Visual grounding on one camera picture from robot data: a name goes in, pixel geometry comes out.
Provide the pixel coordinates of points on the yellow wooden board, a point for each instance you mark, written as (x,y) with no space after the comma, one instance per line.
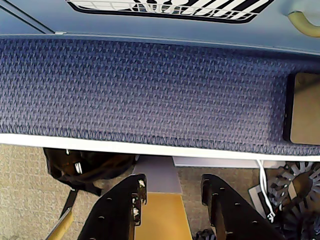
(162,217)

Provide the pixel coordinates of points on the black framed tan panel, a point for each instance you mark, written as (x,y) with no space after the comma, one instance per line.
(305,110)

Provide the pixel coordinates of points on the black dishwasher sticker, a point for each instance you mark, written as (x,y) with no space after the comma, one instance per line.
(172,10)

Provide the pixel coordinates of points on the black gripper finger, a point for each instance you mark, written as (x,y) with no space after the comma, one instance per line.
(237,215)
(112,215)

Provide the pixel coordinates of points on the light blue toy kitchen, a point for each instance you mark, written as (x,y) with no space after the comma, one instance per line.
(155,28)

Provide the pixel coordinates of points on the wooden stick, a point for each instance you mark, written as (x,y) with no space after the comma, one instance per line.
(61,225)

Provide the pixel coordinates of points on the grey flat panel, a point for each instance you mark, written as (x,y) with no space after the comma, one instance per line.
(160,175)

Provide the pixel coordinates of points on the black backpack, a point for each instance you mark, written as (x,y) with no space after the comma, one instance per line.
(85,170)

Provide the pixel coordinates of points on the blue woven floor mat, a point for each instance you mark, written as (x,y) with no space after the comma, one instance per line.
(140,95)

